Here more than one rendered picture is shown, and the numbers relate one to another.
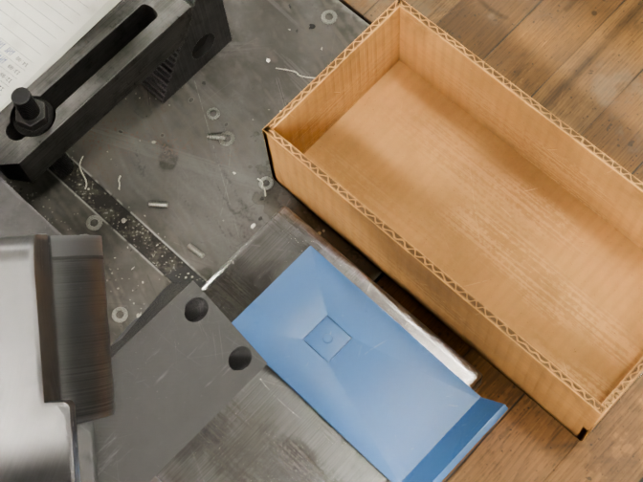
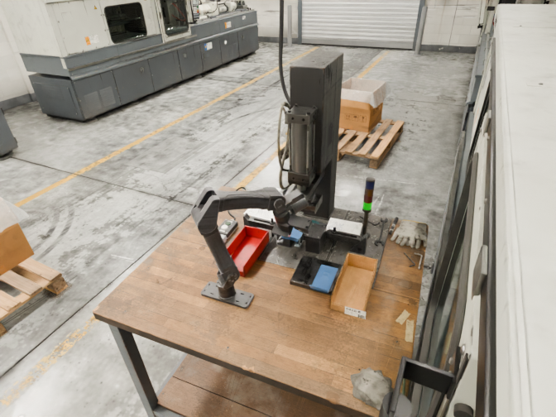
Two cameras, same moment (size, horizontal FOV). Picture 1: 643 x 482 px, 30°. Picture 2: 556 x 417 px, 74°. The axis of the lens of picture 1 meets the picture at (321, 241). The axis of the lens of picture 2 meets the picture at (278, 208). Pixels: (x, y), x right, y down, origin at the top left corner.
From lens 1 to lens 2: 104 cm
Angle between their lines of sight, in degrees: 49
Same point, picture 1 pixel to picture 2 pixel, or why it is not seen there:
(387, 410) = (320, 282)
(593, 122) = (381, 297)
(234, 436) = (307, 270)
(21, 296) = (298, 194)
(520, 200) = (361, 291)
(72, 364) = (295, 203)
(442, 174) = (360, 281)
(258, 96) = not seen: hidden behind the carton
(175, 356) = (304, 221)
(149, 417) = (297, 222)
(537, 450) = (325, 304)
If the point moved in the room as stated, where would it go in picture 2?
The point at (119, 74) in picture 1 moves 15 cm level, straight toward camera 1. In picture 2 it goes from (345, 237) to (323, 254)
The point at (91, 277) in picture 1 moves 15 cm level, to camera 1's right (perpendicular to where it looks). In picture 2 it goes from (304, 203) to (328, 224)
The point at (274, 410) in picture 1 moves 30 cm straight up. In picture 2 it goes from (313, 272) to (315, 210)
